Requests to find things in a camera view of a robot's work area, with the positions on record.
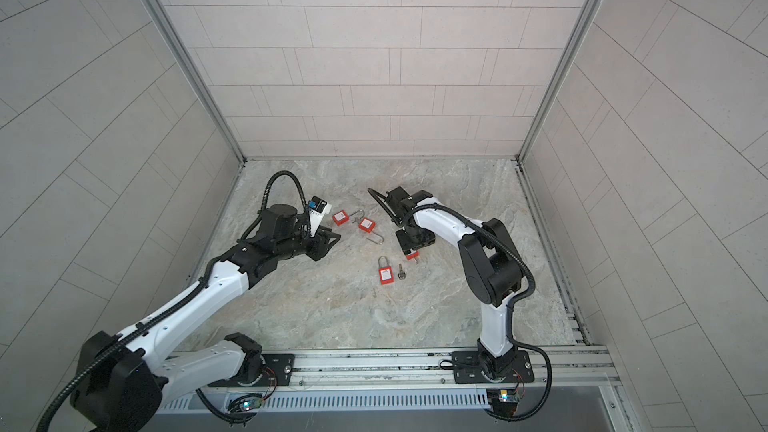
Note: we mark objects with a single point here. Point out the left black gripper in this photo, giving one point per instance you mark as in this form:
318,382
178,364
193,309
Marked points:
320,243

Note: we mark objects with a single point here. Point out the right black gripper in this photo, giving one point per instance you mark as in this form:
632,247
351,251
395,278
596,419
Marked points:
427,241

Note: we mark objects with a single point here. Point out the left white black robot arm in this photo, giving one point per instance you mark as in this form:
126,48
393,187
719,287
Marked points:
123,379

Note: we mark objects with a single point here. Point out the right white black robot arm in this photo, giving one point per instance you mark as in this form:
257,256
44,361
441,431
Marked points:
498,278

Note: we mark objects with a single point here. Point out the left green circuit board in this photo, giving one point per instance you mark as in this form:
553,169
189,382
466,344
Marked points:
245,403

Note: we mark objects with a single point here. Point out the green circuit board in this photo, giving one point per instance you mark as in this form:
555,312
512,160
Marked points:
245,403
503,403

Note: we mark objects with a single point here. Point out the right green circuit board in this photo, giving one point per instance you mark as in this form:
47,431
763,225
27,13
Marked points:
503,403

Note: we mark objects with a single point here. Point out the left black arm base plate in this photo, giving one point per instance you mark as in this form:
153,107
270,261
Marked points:
274,369

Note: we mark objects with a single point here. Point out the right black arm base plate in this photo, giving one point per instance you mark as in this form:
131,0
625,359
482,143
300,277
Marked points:
479,367

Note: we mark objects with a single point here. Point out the white slotted cable duct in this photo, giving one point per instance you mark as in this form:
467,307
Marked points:
371,400

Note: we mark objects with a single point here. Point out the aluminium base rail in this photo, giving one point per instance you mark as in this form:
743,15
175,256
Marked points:
358,369

